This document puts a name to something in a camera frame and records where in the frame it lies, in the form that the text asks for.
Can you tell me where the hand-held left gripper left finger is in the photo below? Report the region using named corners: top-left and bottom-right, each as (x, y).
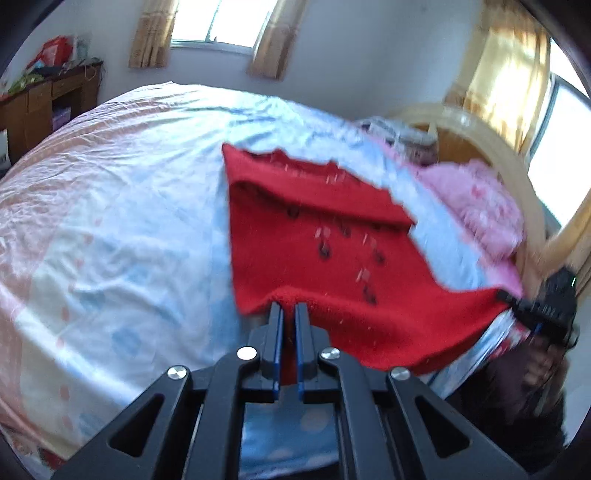
top-left (51, 302), bottom-right (284, 480)

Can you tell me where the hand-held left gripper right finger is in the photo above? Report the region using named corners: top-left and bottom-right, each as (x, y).
top-left (295, 302), bottom-right (527, 480)

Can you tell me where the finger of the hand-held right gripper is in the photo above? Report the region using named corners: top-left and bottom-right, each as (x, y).
top-left (496, 290), bottom-right (536, 317)

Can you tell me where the red knitted sweater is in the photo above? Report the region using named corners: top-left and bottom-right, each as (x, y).
top-left (222, 142), bottom-right (522, 386)

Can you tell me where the person's right hand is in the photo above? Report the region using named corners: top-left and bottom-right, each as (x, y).
top-left (523, 345), bottom-right (565, 393)

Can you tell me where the pink floral quilt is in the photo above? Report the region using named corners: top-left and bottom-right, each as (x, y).
top-left (416, 159), bottom-right (527, 259)

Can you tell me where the person's dark clothing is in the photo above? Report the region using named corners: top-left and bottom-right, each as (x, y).
top-left (455, 344), bottom-right (568, 476)

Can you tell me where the side window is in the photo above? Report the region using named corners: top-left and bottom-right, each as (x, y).
top-left (526, 74), bottom-right (591, 232)

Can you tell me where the cream wooden headboard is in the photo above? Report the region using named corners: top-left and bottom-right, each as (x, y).
top-left (383, 104), bottom-right (591, 296)

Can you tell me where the grey patterned pillow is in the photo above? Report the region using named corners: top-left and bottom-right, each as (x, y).
top-left (392, 124), bottom-right (439, 164)

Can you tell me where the bed with polka-dot sheet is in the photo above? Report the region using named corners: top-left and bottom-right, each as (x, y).
top-left (0, 83), bottom-right (525, 472)

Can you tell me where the white spotted pillow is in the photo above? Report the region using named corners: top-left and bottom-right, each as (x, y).
top-left (355, 117), bottom-right (402, 144)

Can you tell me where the wide yellow curtain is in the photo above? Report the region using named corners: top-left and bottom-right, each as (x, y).
top-left (443, 0), bottom-right (552, 158)

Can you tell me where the narrow beige patterned curtain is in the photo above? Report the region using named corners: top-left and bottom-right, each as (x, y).
top-left (247, 0), bottom-right (308, 80)
top-left (129, 0), bottom-right (178, 70)

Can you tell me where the sliding glass window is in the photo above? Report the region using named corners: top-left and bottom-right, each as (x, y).
top-left (171, 0), bottom-right (278, 51)

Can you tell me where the brown wooden desk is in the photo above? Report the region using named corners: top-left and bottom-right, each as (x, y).
top-left (0, 62), bottom-right (102, 164)

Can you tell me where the green cloth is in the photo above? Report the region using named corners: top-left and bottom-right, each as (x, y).
top-left (9, 74), bottom-right (44, 93)

